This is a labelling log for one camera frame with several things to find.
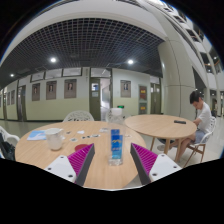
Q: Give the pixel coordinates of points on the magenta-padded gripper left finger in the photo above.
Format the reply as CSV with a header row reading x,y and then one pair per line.
x,y
60,166

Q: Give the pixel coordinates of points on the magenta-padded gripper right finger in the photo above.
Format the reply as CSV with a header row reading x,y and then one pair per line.
x,y
163,166

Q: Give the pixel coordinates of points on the clear water bottle blue label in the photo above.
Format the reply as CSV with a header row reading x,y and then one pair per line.
x,y
116,146

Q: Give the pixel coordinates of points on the white mug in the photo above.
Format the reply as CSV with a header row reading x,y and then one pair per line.
x,y
54,140

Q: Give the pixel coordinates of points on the flat round red coaster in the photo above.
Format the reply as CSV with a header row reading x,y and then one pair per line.
x,y
80,147

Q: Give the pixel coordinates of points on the light blue booklet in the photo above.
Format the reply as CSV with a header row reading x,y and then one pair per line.
x,y
36,135

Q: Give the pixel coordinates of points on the round wooden side table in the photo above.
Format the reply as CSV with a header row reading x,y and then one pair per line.
x,y
160,126

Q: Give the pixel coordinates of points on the black phone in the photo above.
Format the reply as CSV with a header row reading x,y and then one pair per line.
x,y
180,122

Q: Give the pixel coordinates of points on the black bag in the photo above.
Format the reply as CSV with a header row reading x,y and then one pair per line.
x,y
6,150

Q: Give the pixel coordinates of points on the small printed card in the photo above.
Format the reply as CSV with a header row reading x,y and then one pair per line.
x,y
104,130

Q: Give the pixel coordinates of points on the white plastic armchair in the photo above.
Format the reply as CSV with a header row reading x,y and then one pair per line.
x,y
10,137

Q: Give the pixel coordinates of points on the person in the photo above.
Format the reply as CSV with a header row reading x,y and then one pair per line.
x,y
203,116

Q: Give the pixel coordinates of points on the dark door beside pillar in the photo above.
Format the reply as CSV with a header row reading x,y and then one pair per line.
x,y
155,98

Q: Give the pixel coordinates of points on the green door with window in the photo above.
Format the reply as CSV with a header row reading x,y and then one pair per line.
x,y
95,103

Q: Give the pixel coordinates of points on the green exit sign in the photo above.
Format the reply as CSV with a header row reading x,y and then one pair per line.
x,y
120,106

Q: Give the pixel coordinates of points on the dark double door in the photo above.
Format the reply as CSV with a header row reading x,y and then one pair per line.
x,y
22,103

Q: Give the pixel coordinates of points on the ceiling lights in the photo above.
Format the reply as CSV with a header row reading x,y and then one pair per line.
x,y
53,60

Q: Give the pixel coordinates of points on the red wall notice board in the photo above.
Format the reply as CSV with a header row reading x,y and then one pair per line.
x,y
143,92

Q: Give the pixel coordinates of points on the framed wall portraits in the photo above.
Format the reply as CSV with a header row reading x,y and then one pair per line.
x,y
70,88

